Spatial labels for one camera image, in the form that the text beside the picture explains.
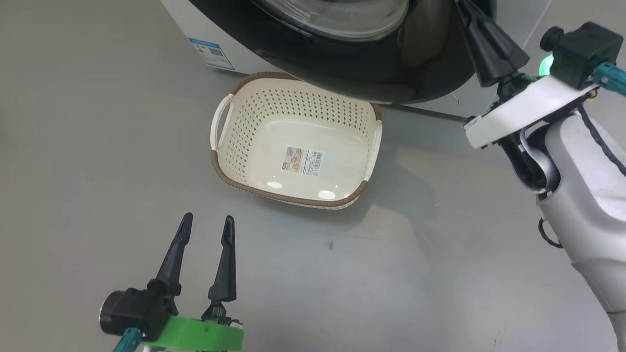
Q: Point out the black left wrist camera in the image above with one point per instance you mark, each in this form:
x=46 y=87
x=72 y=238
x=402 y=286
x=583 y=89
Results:
x=137 y=313

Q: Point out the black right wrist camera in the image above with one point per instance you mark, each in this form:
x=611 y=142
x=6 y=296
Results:
x=587 y=51

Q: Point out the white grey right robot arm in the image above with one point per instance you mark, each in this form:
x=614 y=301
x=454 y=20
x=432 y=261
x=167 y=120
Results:
x=587 y=205

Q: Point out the cream perforated laundry basket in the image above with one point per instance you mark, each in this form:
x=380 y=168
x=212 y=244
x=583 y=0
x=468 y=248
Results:
x=254 y=127

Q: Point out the washing machine door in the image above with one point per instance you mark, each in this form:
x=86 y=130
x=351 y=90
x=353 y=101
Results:
x=342 y=63

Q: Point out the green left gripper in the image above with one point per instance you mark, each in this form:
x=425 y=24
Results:
x=195 y=335

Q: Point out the white basket product label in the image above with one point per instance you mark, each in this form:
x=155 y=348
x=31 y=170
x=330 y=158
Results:
x=302 y=161

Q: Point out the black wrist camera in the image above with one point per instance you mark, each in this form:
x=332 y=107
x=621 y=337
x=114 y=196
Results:
x=587 y=51
x=137 y=313

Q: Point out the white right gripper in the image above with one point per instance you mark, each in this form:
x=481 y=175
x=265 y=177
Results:
x=518 y=110

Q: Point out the blue energy label sticker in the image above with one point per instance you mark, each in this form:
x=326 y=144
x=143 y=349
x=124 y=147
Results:
x=211 y=54

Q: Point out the white front-load washing machine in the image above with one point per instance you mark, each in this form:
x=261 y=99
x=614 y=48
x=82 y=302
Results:
x=518 y=19

